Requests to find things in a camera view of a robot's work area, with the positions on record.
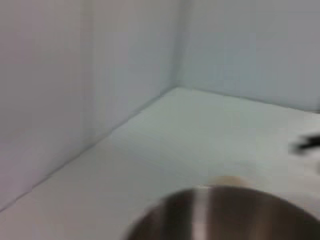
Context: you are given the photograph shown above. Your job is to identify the stainless steel mixing bowl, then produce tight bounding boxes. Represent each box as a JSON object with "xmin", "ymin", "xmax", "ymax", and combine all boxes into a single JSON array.
[{"xmin": 119, "ymin": 186, "xmax": 320, "ymax": 240}]

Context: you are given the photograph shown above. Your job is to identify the white rice grains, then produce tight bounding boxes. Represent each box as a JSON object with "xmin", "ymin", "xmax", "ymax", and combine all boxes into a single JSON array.
[{"xmin": 208, "ymin": 175, "xmax": 251, "ymax": 188}]

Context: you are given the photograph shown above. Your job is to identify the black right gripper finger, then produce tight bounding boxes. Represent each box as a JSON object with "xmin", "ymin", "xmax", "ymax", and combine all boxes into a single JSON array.
[{"xmin": 287, "ymin": 133, "xmax": 320, "ymax": 156}]

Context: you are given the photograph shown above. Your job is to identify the white partition board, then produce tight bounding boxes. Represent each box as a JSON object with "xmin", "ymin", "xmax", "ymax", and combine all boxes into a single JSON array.
[
  {"xmin": 0, "ymin": 0, "xmax": 181, "ymax": 212},
  {"xmin": 174, "ymin": 0, "xmax": 320, "ymax": 114}
]

